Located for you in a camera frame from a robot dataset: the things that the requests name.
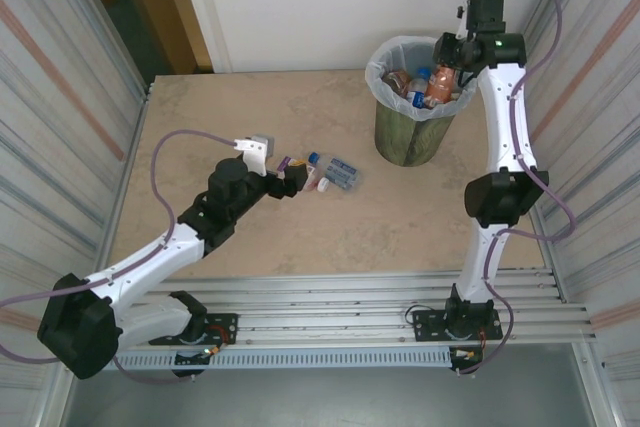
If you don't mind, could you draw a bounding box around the green wood pattern bin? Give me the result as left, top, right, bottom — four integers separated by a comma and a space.
374, 96, 457, 167

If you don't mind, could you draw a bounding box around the white slotted cable duct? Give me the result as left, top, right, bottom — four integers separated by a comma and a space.
73, 346, 451, 371

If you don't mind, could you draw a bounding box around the brown label milk tea bottle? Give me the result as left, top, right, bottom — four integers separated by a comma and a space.
424, 65, 460, 103

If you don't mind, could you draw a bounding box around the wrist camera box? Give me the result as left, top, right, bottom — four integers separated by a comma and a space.
232, 133, 278, 179
456, 0, 506, 34

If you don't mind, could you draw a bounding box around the aluminium rail frame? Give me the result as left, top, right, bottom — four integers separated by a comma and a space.
54, 269, 604, 354

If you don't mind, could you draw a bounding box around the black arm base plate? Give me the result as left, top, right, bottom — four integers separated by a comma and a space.
148, 312, 239, 347
413, 307, 502, 343

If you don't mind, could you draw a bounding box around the purple grape juice bottle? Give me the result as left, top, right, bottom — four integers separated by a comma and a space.
277, 155, 332, 194

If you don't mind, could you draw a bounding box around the dark blue label water bottle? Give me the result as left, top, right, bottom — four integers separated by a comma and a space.
405, 66, 432, 109

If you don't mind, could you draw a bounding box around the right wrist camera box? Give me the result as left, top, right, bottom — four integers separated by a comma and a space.
456, 0, 506, 34

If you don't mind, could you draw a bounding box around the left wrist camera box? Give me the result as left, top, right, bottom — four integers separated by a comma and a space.
232, 133, 278, 179

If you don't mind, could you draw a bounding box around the white plastic bin liner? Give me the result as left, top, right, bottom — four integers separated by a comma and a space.
364, 35, 479, 122

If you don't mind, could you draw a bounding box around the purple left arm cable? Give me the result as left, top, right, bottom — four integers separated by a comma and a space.
0, 130, 239, 385

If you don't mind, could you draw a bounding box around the red gold label bottle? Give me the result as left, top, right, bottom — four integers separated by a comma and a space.
382, 70, 415, 97

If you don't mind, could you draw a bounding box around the light blue label water bottle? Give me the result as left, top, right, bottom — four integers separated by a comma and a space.
308, 150, 362, 193

